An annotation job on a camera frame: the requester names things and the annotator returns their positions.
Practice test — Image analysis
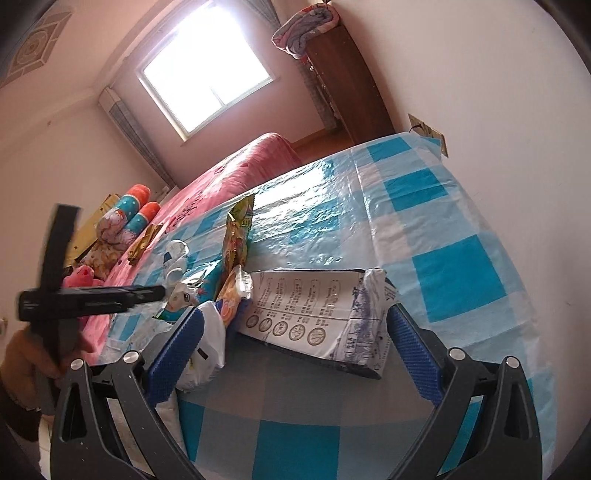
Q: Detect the olive cloth on bed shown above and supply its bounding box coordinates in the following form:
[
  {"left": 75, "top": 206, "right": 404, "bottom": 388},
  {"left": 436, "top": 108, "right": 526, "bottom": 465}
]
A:
[{"left": 127, "top": 223, "right": 163, "bottom": 266}]

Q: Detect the white printed plastic package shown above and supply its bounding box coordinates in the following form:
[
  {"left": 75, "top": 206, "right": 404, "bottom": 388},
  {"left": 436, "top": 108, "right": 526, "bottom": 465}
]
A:
[{"left": 238, "top": 268, "right": 398, "bottom": 379}]

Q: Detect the white plastic bag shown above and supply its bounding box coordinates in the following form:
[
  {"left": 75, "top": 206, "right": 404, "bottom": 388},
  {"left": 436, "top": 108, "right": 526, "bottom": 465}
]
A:
[{"left": 99, "top": 301, "right": 226, "bottom": 392}]

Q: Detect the brown wooden cabinet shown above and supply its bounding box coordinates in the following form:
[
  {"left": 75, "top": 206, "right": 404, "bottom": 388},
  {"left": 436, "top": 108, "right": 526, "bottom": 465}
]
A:
[{"left": 305, "top": 24, "right": 396, "bottom": 144}]

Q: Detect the blue orange tissue pack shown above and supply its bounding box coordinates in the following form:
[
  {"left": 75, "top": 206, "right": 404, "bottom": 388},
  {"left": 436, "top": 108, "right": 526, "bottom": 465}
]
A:
[{"left": 215, "top": 265, "right": 253, "bottom": 328}]

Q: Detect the rolled floral quilt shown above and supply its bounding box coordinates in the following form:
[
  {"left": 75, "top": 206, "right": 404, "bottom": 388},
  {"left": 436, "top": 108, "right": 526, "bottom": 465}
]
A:
[{"left": 82, "top": 184, "right": 160, "bottom": 280}]

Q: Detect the blue checkered tablecloth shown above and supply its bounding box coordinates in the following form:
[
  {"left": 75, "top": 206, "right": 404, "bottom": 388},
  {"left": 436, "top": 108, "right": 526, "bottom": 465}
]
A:
[{"left": 98, "top": 132, "right": 560, "bottom": 480}]

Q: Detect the pink bed cover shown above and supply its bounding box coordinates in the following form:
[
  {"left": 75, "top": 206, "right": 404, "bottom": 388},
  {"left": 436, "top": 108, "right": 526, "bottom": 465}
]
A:
[{"left": 75, "top": 132, "right": 304, "bottom": 365}]

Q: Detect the person's left hand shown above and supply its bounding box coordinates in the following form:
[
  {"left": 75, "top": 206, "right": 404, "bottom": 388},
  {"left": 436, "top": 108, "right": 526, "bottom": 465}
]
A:
[{"left": 1, "top": 327, "right": 95, "bottom": 409}]

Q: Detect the yellow headboard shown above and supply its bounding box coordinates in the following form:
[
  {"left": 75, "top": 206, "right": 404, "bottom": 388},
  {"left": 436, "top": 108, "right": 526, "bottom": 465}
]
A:
[{"left": 64, "top": 194, "right": 120, "bottom": 268}]

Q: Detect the grey plaid curtain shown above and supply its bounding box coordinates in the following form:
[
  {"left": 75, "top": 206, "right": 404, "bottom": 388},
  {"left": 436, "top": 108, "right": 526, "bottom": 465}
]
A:
[{"left": 98, "top": 87, "right": 175, "bottom": 188}]

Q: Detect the yellow green snack bag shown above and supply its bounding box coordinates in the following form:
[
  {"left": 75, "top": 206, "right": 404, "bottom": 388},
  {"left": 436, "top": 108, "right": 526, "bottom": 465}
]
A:
[{"left": 221, "top": 194, "right": 254, "bottom": 283}]

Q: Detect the bright window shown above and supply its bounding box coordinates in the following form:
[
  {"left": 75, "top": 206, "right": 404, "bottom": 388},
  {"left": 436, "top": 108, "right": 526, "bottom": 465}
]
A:
[{"left": 137, "top": 1, "right": 273, "bottom": 141}]

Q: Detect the folded blanket on cabinet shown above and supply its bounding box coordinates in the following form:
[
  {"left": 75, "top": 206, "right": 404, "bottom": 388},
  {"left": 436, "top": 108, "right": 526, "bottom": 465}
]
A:
[{"left": 271, "top": 3, "right": 339, "bottom": 60}]

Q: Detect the white crumpled wrapper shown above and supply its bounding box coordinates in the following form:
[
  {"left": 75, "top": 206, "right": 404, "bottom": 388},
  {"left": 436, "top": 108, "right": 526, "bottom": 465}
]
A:
[{"left": 162, "top": 240, "right": 190, "bottom": 285}]

